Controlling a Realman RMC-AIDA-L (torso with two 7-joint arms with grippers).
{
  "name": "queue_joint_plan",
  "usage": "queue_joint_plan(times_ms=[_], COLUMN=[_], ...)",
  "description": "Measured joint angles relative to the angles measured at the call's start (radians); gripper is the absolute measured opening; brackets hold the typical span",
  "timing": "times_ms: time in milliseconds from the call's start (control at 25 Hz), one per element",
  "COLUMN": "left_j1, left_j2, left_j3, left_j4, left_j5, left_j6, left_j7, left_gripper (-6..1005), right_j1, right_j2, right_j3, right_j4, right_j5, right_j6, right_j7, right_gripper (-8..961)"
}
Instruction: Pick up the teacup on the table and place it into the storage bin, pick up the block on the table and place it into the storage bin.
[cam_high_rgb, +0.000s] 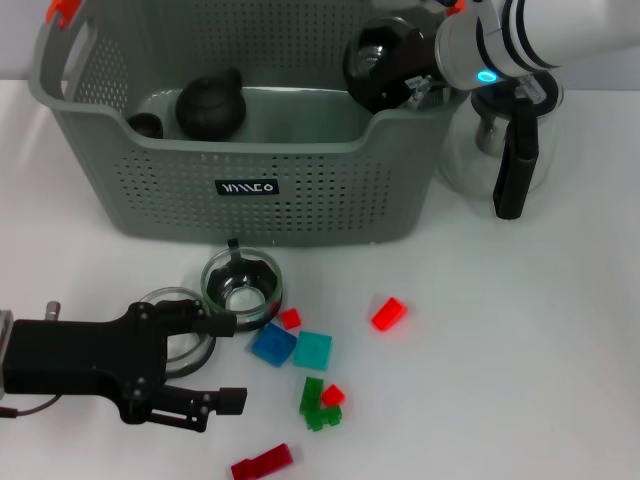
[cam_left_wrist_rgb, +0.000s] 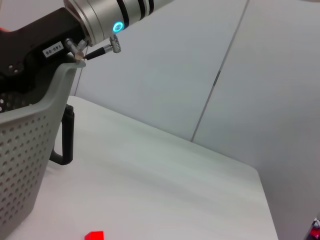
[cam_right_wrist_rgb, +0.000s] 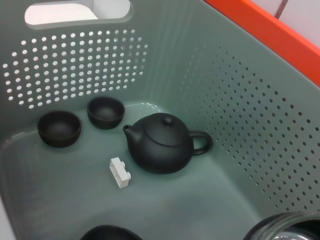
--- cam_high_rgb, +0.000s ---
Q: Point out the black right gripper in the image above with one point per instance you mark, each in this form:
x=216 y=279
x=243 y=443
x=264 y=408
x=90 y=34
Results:
x=424 y=55

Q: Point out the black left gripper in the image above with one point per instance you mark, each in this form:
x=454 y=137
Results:
x=80 y=357

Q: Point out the glass teacup black base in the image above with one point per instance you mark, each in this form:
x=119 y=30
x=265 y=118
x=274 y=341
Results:
x=192 y=355
x=245 y=300
x=370 y=85

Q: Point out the grey perforated storage bin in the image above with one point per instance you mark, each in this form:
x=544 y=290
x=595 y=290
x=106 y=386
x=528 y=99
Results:
x=200 y=165

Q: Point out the dark clay teacup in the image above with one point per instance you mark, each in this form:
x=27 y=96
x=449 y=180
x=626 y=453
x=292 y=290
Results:
x=142 y=125

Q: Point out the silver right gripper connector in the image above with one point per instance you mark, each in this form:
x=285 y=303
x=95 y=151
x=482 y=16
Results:
x=420 y=87

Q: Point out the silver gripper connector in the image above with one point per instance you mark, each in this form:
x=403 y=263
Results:
x=53 y=311
x=420 y=87

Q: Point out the blue square toy brick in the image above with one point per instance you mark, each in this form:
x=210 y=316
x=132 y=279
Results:
x=273 y=346

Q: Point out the small red toy brick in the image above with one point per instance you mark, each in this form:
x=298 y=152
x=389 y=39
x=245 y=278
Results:
x=291 y=318
x=332 y=395

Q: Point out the cyan square toy brick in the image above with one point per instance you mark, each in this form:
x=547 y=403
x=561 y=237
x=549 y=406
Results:
x=312 y=350

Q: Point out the green long toy brick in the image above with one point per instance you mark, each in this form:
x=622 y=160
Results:
x=310 y=392

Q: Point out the dark red long brick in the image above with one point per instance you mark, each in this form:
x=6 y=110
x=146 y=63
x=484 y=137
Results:
x=260 y=464

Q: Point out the green stepped toy brick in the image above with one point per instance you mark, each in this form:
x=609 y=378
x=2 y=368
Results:
x=325 y=419

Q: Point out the large red toy brick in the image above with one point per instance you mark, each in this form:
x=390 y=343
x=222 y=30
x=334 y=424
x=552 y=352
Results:
x=389 y=314

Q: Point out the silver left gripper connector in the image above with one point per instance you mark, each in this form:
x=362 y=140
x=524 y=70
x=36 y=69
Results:
x=53 y=311

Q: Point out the dark clay teapot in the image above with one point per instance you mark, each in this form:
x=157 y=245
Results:
x=210 y=105

